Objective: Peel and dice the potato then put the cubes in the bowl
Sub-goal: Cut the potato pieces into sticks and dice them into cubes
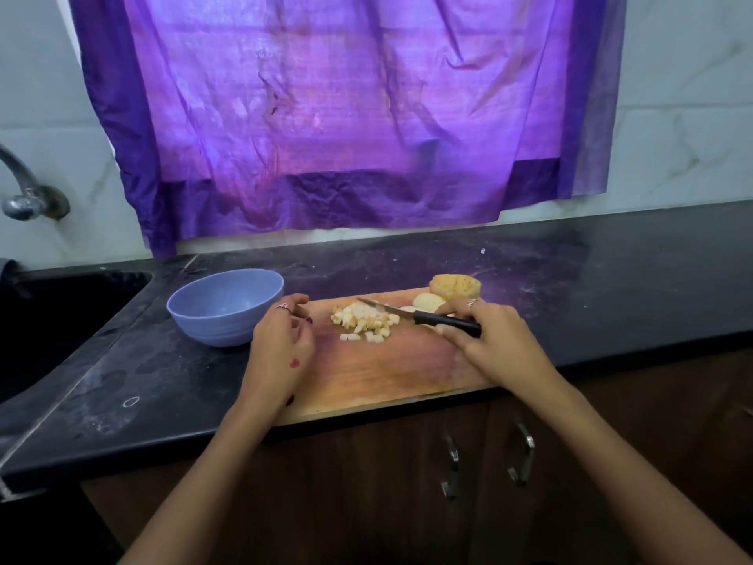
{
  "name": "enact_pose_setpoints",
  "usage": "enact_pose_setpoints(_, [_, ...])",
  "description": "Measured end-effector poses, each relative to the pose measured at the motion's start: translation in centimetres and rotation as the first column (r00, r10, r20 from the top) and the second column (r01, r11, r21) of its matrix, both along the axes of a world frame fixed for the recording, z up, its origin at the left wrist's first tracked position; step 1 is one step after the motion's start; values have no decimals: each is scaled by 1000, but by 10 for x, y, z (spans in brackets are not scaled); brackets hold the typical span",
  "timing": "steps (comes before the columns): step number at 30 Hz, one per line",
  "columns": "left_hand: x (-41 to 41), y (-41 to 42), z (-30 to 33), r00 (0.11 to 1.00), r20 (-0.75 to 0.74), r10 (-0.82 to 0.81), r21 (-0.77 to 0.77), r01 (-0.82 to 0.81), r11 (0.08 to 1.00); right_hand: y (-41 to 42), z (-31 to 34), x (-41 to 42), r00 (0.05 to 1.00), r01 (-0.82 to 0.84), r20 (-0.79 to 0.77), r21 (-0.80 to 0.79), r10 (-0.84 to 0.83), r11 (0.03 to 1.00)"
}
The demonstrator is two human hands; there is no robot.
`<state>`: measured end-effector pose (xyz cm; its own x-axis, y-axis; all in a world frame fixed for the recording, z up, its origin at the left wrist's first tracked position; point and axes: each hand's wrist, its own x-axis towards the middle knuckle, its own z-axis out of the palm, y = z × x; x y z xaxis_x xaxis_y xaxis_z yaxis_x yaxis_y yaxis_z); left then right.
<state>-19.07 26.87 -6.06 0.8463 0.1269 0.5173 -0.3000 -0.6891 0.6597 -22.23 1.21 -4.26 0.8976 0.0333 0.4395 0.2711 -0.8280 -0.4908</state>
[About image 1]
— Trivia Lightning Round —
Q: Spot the person's right hand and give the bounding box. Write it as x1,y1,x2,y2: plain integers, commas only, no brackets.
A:
435,296,567,394

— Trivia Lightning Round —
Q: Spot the blue bowl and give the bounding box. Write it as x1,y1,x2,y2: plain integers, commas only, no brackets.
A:
166,268,286,349

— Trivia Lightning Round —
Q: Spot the pile of diced potato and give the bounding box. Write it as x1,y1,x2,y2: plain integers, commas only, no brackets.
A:
329,301,402,344

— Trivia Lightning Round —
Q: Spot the black handled knife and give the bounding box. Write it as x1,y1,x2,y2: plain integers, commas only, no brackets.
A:
358,296,484,340

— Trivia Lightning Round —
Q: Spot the purple cloth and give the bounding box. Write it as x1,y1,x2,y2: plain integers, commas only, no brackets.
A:
67,0,630,261

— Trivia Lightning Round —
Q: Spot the person's left hand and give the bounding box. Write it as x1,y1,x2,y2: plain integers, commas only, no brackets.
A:
238,293,317,421

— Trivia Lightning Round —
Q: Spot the potato slice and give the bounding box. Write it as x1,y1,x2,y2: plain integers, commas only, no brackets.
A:
412,291,449,315

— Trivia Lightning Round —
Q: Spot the wooden cutting board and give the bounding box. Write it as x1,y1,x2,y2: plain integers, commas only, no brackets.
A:
273,286,501,427

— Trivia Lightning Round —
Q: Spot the metal faucet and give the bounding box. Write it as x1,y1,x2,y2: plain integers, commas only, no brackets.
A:
0,144,72,222

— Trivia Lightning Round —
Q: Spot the person's left forearm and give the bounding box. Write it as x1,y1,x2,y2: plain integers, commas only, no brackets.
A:
118,399,278,565

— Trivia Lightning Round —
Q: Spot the metal cabinet handle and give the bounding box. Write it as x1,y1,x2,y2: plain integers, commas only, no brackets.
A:
507,418,537,487
440,432,463,501

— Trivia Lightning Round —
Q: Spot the rounded potato end piece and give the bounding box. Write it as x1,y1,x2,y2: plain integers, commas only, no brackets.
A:
428,272,484,302

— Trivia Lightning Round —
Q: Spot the person's right forearm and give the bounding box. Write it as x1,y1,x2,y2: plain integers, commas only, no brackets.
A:
529,370,753,565

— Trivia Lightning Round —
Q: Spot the dark sink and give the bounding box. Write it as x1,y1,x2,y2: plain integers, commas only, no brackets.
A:
0,268,155,401

